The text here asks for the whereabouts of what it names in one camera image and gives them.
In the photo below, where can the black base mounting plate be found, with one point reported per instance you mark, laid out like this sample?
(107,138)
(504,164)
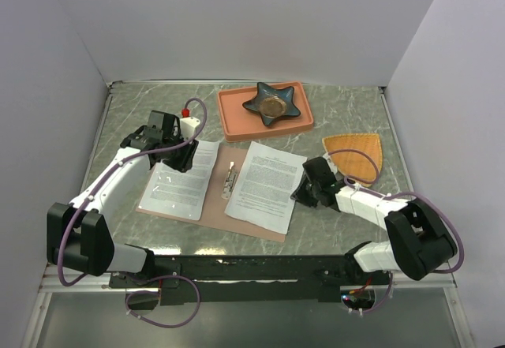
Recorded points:
(181,279)

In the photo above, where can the dark blue star dish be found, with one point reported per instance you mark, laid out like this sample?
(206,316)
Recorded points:
(272,104)

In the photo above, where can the orange woven rattan basket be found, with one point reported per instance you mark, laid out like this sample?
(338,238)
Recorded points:
(358,155)

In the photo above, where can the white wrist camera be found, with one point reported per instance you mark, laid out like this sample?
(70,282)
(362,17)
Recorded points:
(189,124)
(334,169)

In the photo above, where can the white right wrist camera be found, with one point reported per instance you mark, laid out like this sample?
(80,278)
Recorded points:
(334,169)

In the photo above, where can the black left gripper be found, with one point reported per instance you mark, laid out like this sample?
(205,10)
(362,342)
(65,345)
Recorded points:
(185,162)

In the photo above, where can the metal folder clip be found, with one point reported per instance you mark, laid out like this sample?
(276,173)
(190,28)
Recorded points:
(229,181)

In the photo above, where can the printed white paper sheet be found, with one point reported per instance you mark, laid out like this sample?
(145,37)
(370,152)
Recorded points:
(179,195)

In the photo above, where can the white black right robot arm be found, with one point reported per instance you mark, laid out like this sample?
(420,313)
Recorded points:
(420,240)

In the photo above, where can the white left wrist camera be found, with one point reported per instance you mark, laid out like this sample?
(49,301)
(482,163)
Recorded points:
(189,124)

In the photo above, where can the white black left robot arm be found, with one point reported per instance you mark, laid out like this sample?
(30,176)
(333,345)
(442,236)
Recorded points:
(78,235)

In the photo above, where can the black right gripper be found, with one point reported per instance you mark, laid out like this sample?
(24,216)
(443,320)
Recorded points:
(300,195)

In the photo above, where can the orange rectangular tray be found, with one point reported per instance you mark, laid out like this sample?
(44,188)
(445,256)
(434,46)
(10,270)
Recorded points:
(242,125)

